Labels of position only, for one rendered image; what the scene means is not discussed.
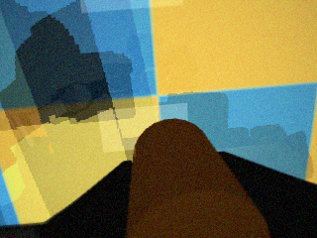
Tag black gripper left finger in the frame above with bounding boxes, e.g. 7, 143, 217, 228
0, 161, 132, 238

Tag orange knob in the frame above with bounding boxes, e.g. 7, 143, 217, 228
125, 118, 270, 238

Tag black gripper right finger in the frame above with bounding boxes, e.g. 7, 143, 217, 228
218, 152, 317, 238

